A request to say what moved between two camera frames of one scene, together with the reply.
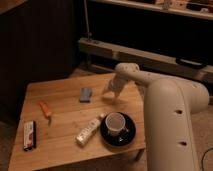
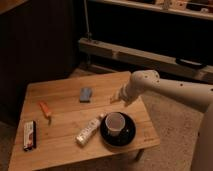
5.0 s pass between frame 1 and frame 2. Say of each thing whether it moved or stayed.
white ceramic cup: stayed
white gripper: moved
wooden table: stayed
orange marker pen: stayed
